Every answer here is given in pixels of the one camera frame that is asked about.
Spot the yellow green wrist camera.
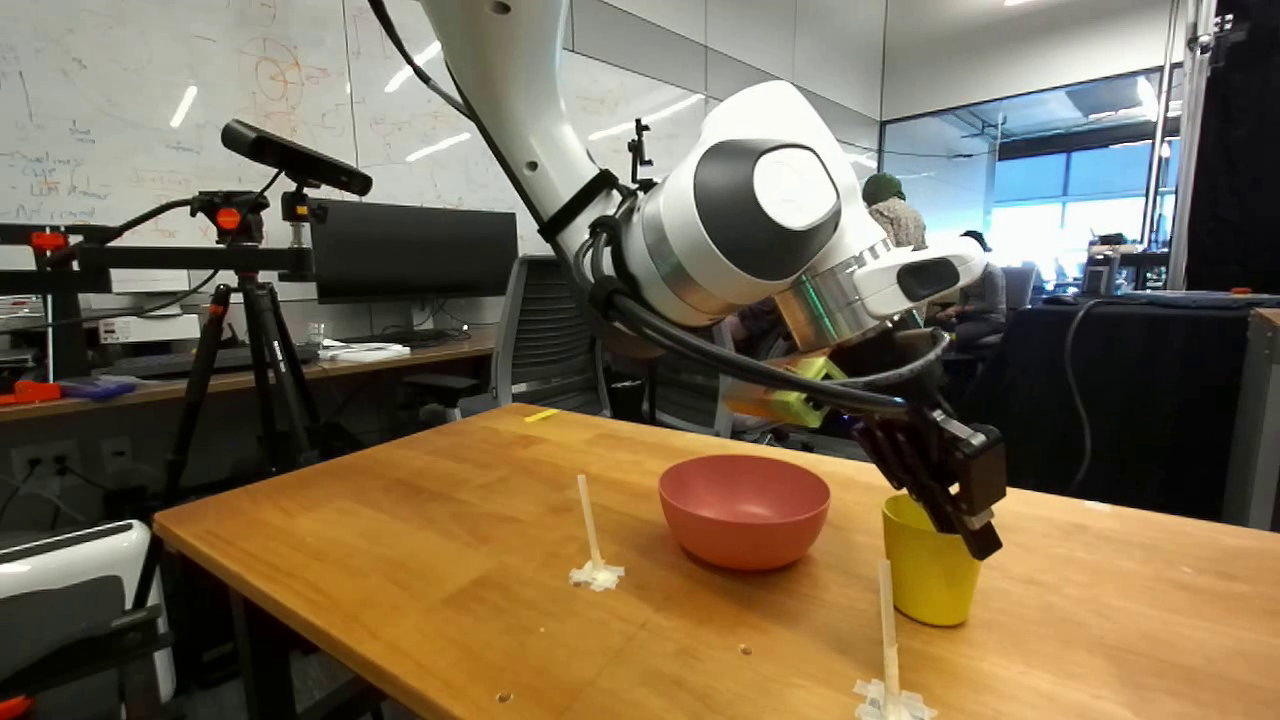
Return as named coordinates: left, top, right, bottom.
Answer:
left=725, top=348, right=857, bottom=430

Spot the pink plastic bowl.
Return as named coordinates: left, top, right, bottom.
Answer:
left=661, top=457, right=833, bottom=570

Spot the white taped stick far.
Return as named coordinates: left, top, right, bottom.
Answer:
left=857, top=565, right=937, bottom=720

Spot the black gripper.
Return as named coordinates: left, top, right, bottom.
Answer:
left=857, top=406, right=1009, bottom=558

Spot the yellow plastic cup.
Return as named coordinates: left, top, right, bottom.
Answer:
left=880, top=496, right=978, bottom=627

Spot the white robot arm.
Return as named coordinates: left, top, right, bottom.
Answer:
left=414, top=0, right=1003, bottom=558

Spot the white taped stick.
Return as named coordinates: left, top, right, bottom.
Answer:
left=857, top=565, right=937, bottom=720
left=569, top=478, right=627, bottom=591

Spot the black camera tripod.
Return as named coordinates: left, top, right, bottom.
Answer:
left=22, top=116, right=377, bottom=512

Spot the white taped stick near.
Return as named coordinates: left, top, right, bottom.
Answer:
left=569, top=478, right=627, bottom=591

